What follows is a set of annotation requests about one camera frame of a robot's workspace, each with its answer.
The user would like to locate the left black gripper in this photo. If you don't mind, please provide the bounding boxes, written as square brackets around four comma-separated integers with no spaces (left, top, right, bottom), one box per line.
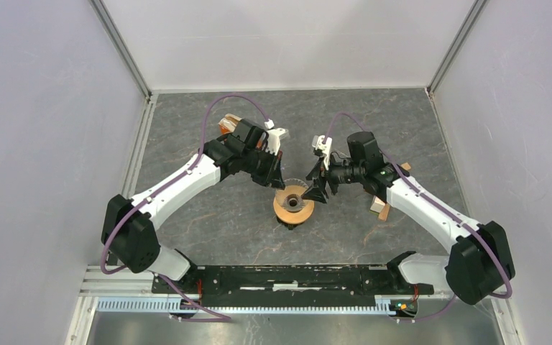
[241,147,285,190]

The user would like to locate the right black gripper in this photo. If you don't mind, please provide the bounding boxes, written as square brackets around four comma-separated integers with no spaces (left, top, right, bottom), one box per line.
[301,153,364,205]

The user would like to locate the clear glass dripper cone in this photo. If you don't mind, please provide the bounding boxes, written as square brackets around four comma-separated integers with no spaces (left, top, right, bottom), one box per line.
[279,178,308,213]

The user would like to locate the dark glass carafe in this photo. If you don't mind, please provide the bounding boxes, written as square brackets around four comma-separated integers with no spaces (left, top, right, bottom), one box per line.
[277,219,303,231]

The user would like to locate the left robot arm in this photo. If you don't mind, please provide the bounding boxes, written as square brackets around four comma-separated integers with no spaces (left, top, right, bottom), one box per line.
[101,119,288,293]

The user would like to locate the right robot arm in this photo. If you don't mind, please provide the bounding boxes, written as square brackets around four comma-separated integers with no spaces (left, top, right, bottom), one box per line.
[302,132,515,305]

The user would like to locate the orange coffee filter box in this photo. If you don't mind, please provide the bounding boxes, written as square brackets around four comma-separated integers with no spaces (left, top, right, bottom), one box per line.
[218,114,242,137]

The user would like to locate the brown flat wooden block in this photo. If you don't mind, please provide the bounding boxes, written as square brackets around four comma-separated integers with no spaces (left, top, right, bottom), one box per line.
[378,204,390,221]

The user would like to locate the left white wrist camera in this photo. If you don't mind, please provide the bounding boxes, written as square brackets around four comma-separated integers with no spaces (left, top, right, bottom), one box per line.
[264,119,289,155]

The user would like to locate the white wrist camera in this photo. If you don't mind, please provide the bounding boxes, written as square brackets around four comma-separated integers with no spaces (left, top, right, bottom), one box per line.
[264,119,289,155]
[311,134,333,170]

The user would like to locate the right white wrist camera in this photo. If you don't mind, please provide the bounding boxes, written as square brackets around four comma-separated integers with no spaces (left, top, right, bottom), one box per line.
[311,134,333,170]

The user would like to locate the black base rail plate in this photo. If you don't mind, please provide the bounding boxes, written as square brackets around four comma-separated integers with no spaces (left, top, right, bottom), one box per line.
[175,264,434,308]

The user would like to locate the white slotted cable duct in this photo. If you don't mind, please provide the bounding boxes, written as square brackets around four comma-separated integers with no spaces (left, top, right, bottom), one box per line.
[96,297,418,316]

